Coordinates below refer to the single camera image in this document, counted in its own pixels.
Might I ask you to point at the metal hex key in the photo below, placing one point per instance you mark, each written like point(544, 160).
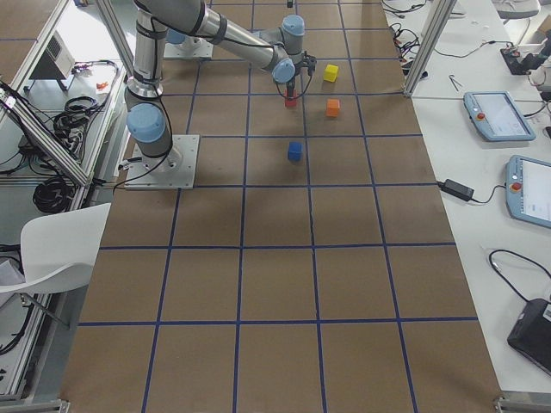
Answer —
point(454, 82)

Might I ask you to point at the teach pendant with red button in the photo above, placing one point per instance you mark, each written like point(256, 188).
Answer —
point(496, 117)

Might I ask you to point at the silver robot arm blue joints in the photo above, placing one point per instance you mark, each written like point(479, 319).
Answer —
point(278, 51)

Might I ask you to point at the grey electronics box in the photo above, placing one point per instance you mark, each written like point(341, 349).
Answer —
point(55, 63)

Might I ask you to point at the aluminium frame post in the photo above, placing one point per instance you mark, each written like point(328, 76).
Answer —
point(439, 14)

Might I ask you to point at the orange wooden block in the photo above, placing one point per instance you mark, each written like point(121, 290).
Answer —
point(333, 107)

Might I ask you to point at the blue wooden block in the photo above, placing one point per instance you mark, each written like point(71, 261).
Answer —
point(295, 150)

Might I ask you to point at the yellow wooden block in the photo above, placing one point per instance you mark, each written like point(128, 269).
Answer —
point(331, 73)

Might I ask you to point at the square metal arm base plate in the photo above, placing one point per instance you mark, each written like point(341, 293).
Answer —
point(176, 171)

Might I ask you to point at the white plastic chair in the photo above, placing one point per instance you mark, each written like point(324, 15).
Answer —
point(59, 251)

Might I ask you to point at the red wooden block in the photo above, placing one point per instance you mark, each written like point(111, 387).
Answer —
point(289, 103)

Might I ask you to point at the black power adapter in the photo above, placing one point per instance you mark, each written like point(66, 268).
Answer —
point(456, 189)

